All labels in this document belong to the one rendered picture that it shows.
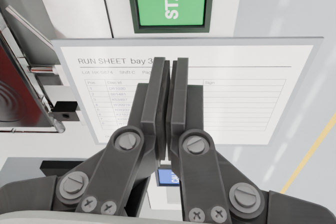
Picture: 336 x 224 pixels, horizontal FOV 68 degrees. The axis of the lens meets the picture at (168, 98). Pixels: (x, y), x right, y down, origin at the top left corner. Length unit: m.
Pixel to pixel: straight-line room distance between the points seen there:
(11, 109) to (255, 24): 1.16
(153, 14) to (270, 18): 1.19
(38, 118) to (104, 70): 0.21
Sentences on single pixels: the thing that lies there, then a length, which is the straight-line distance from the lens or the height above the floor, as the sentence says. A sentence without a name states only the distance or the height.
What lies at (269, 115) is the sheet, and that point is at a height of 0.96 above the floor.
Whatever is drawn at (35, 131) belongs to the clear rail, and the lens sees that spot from 0.44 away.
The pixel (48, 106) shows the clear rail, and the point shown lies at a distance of 0.39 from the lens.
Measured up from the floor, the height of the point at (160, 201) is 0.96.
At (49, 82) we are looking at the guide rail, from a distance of 0.43.
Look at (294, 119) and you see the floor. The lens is 1.96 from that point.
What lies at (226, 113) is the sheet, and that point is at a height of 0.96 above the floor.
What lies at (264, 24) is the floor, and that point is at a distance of 1.36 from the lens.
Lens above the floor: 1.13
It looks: 44 degrees down
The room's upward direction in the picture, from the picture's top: 177 degrees counter-clockwise
